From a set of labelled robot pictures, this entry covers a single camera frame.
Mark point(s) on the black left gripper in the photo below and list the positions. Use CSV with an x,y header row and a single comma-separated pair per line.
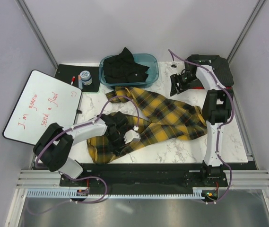
x,y
117,149

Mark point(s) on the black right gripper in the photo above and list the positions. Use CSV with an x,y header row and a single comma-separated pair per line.
x,y
175,79

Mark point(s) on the yellow plaid long sleeve shirt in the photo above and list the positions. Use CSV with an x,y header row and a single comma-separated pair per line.
x,y
165,119

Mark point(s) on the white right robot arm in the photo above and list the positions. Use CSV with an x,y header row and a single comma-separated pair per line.
x,y
212,73

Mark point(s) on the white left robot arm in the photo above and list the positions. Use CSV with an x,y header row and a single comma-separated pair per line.
x,y
54,146

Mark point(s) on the teal plastic bin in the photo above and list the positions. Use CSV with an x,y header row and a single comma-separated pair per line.
x,y
140,58

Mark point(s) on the folded dark striped shirt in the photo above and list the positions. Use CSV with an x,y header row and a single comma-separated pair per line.
x,y
219,65

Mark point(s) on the blue orange eraser stick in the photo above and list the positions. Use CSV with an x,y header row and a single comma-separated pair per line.
x,y
80,84

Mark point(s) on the black shirt in bin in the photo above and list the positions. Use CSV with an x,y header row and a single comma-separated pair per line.
x,y
122,68

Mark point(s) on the small blue white jar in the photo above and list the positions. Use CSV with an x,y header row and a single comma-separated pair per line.
x,y
86,78

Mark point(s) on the red whiteboard marker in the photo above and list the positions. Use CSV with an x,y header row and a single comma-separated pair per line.
x,y
72,80

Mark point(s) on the black mat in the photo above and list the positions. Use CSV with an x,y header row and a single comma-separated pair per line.
x,y
65,73

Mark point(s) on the white dry-erase board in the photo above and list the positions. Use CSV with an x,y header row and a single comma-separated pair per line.
x,y
44,100

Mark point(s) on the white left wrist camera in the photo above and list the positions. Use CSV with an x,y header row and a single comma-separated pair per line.
x,y
131,136

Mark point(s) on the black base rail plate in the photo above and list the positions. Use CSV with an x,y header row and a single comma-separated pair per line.
x,y
147,179

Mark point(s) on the aluminium frame rail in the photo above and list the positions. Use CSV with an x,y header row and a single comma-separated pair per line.
x,y
241,179

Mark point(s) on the light blue cable duct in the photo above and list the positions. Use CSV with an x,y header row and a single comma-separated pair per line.
x,y
76,194

